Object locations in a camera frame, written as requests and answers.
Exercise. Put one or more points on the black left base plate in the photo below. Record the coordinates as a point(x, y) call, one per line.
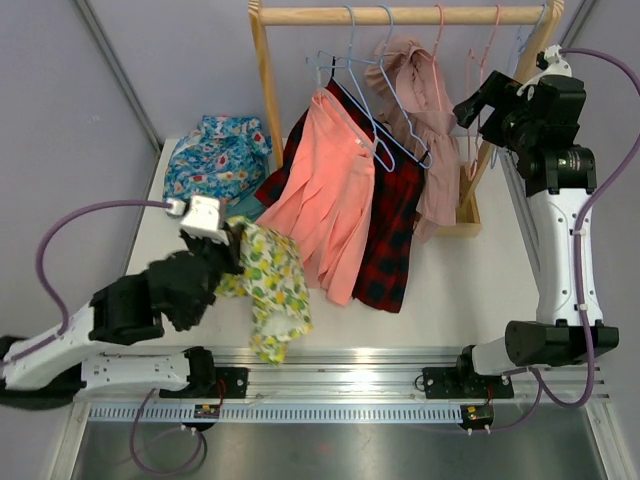
point(222, 382)

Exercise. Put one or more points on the wooden clothes rack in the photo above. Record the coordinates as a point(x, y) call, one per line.
point(544, 16)

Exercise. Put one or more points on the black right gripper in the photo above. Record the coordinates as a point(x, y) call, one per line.
point(499, 93)

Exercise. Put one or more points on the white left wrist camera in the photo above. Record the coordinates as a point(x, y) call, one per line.
point(201, 217)

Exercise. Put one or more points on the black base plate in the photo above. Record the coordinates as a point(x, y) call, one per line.
point(446, 383)
point(222, 382)

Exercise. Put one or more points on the blue floral skirt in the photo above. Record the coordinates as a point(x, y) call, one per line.
point(224, 157)

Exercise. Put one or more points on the lemon print skirt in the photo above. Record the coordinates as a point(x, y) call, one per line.
point(273, 278)

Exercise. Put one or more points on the red black plaid skirt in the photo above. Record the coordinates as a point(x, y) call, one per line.
point(382, 280)

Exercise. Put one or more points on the white slotted cable duct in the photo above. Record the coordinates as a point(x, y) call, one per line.
point(280, 413)

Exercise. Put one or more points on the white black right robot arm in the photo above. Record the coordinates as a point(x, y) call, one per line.
point(538, 123)

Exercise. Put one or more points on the light blue wire hanger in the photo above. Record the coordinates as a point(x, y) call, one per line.
point(521, 42)

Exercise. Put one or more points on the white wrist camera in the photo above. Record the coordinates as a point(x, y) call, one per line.
point(201, 217)
point(550, 62)

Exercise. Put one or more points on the dusty pink ruffled garment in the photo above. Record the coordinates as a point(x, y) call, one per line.
point(417, 108)

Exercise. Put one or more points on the aluminium mounting rail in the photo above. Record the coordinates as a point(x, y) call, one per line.
point(349, 375)

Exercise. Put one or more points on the teal plastic bin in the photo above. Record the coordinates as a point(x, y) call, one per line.
point(249, 208)

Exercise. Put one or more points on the salmon pink skirt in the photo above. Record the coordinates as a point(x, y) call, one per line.
point(325, 206)

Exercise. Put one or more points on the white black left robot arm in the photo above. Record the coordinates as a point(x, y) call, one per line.
point(92, 353)

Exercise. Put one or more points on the pink wire hanger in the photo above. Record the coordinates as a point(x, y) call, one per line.
point(479, 62)

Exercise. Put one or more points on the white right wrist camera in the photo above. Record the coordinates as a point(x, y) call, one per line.
point(550, 62)

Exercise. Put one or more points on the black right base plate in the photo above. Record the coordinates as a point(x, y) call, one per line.
point(446, 383)

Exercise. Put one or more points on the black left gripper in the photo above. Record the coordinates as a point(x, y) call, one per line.
point(233, 251)

